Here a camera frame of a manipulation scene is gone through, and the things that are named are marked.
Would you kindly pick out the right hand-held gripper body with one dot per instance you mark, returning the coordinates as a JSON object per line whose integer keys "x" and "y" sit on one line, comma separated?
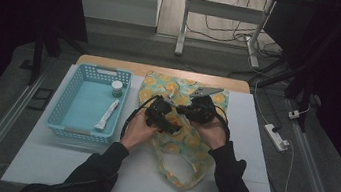
{"x": 201, "y": 110}

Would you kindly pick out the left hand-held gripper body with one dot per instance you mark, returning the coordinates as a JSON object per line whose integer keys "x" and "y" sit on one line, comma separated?
{"x": 158, "y": 109}

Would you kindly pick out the orange print fabric bag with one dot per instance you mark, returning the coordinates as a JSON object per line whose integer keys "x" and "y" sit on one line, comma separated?
{"x": 192, "y": 143}

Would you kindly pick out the small jar with white lid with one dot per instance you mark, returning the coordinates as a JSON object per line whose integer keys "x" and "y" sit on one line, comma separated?
{"x": 117, "y": 88}

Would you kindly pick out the blue plastic basket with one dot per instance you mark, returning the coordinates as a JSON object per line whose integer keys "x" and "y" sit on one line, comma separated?
{"x": 89, "y": 111}

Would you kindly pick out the person's right hand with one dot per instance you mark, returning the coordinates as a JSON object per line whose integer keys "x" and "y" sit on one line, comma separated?
{"x": 212, "y": 133}

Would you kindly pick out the person's left hand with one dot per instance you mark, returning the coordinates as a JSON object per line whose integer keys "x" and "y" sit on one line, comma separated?
{"x": 136, "y": 133}

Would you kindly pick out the white table mat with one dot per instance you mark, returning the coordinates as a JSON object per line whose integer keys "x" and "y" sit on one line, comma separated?
{"x": 251, "y": 154}

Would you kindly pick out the white power strip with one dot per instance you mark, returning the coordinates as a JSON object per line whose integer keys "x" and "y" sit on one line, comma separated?
{"x": 275, "y": 137}

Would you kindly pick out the small white adapter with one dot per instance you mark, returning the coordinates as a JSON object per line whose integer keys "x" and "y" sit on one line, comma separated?
{"x": 293, "y": 114}

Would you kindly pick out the black metal stand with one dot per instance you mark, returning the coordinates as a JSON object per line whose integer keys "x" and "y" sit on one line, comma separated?
{"x": 37, "y": 57}
{"x": 305, "y": 105}

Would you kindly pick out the white desk frame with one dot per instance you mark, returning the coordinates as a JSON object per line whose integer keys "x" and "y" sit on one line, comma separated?
{"x": 224, "y": 11}

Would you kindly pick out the black floor frame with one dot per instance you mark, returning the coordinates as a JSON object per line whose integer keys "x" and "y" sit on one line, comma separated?
{"x": 35, "y": 107}

